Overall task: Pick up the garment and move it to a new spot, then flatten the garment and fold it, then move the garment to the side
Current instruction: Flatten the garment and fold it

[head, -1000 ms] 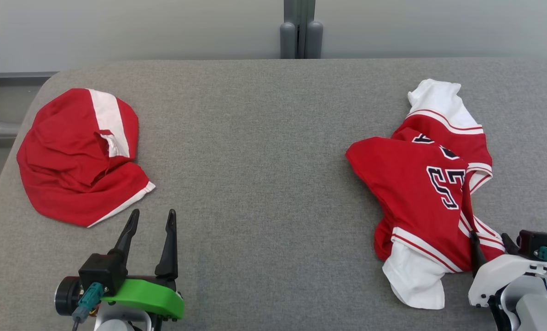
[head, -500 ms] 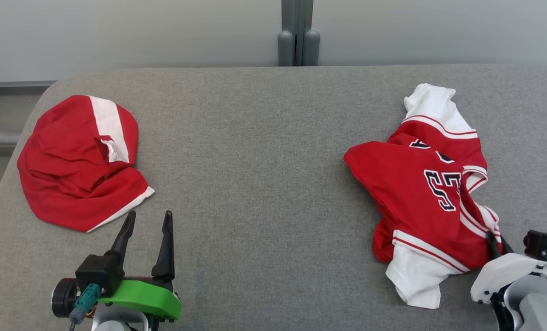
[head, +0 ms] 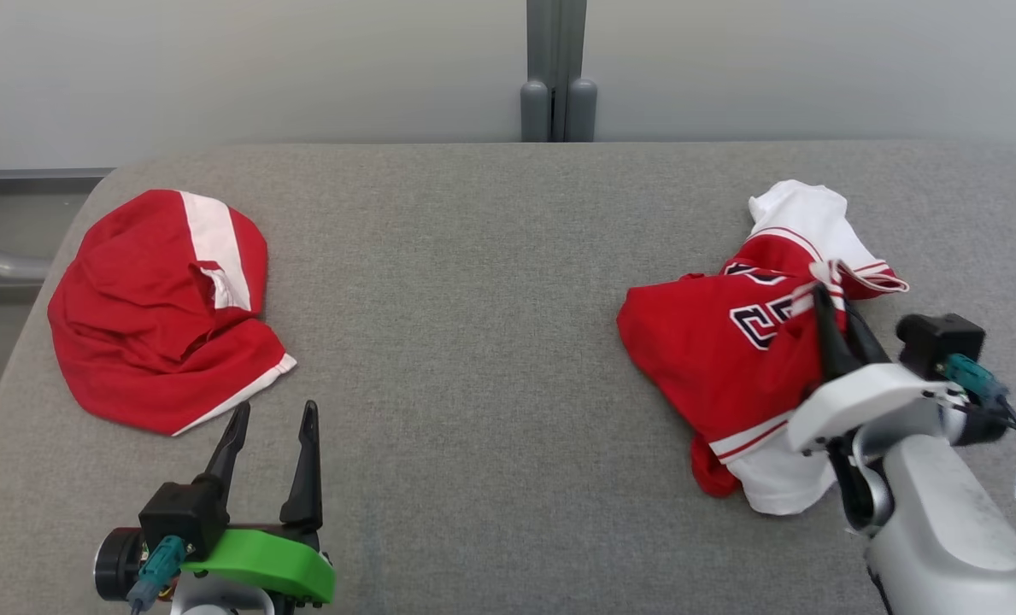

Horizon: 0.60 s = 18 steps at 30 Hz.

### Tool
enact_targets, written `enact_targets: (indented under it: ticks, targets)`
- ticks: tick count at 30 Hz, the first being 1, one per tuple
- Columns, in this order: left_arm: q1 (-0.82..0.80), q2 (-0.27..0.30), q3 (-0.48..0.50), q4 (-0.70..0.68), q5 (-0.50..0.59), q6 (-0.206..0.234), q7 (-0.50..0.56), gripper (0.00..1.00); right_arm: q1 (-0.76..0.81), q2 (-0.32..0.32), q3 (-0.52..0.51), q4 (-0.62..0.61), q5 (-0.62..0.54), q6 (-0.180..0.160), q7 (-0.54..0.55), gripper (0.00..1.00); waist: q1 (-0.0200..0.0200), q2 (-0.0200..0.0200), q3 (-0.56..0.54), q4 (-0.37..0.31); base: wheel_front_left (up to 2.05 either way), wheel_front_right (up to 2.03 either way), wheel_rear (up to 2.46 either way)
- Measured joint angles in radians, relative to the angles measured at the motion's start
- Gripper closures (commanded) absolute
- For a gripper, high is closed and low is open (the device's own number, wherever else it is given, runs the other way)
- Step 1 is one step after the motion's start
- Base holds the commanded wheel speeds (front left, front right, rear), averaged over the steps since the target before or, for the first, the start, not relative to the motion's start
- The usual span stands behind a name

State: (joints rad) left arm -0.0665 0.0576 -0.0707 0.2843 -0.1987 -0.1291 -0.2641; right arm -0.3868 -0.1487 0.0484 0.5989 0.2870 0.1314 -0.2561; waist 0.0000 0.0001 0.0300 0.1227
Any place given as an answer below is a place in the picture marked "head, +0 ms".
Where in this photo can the red shorts with white stripe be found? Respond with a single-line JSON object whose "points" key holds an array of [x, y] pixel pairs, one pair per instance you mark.
{"points": [[132, 342]]}

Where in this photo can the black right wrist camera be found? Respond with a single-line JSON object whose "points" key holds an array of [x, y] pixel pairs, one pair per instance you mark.
{"points": [[935, 342]]}

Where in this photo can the grey curved floor tube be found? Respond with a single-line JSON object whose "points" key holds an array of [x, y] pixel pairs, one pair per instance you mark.
{"points": [[3, 266]]}

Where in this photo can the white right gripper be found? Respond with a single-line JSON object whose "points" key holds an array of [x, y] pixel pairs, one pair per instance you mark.
{"points": [[866, 401]]}

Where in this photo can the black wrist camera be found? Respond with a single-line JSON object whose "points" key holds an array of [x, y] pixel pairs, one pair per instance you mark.
{"points": [[935, 342], [183, 517]]}

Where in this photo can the grey double partition post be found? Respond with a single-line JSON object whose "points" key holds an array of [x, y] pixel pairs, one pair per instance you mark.
{"points": [[550, 51]]}

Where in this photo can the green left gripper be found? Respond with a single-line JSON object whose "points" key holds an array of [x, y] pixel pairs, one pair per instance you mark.
{"points": [[277, 559]]}

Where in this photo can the red white numbered jersey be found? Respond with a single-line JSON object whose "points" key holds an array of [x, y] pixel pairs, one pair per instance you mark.
{"points": [[704, 359]]}

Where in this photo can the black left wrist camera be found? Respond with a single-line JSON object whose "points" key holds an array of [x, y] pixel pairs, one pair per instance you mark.
{"points": [[183, 517]]}

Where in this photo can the grey wall base rail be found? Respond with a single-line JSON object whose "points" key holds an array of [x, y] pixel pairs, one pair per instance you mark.
{"points": [[29, 174]]}

